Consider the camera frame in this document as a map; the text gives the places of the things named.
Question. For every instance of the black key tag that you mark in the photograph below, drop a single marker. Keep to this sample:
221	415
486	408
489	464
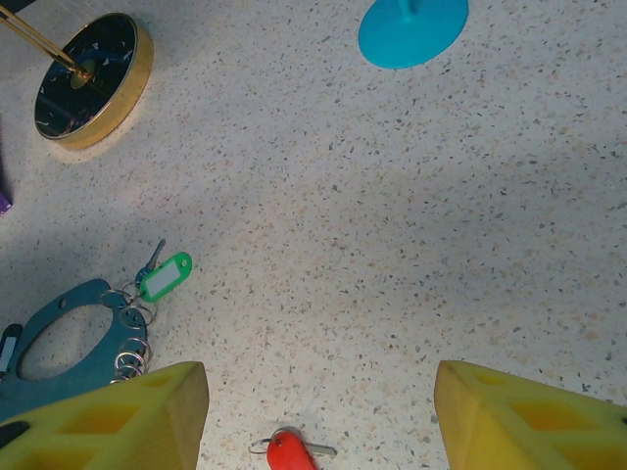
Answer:
14	333

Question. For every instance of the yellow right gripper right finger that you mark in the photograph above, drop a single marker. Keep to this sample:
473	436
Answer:
529	431

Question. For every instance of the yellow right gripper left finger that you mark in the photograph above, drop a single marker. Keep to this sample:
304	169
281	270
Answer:
98	431

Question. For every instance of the red key tag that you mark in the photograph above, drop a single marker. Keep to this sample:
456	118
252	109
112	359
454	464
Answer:
289	455

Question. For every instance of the steel split keyring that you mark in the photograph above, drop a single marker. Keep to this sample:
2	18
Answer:
147	348
155	315
121	317
101	297
116	364
113	379

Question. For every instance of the teal flat plate with hole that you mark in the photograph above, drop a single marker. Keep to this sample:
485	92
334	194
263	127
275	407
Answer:
44	391

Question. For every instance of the purple Fox's candy bag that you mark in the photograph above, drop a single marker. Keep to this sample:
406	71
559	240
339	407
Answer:
4	204

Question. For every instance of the cyan round stand base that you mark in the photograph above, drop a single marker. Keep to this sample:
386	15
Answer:
411	39

